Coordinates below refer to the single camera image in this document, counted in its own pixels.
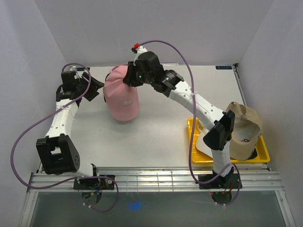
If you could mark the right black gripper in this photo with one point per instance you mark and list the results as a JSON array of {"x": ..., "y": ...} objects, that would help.
[{"x": 129, "y": 79}]

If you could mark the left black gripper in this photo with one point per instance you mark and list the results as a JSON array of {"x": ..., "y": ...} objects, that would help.
[{"x": 94, "y": 85}]

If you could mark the pink baseball cap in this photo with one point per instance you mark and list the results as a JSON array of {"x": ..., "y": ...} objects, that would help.
[{"x": 122, "y": 100}]

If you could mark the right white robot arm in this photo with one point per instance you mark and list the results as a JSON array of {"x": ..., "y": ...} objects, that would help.
[{"x": 147, "y": 69}]

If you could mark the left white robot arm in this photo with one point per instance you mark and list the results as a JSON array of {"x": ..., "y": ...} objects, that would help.
[{"x": 56, "y": 150}]

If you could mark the right black corner label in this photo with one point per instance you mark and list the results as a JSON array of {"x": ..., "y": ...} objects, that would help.
[{"x": 223, "y": 67}]

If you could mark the white baseball cap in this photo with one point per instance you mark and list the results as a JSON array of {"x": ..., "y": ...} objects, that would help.
[{"x": 200, "y": 145}]

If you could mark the beige baseball cap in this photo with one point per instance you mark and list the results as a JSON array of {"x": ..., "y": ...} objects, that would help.
[{"x": 246, "y": 132}]

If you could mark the yellow plastic tray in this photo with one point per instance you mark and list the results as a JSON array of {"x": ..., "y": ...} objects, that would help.
[{"x": 261, "y": 154}]

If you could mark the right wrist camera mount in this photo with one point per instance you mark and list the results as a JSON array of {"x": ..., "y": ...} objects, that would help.
[{"x": 138, "y": 49}]

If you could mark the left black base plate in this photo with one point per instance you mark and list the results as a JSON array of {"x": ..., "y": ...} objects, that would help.
[{"x": 104, "y": 183}]

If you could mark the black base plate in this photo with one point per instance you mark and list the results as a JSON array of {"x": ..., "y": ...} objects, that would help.
[
  {"x": 104, "y": 183},
  {"x": 231, "y": 181}
]

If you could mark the aluminium frame rail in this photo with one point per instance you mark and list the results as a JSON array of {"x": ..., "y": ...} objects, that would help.
[{"x": 182, "y": 181}]

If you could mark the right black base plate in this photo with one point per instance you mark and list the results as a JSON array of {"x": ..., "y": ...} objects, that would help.
[{"x": 231, "y": 181}]

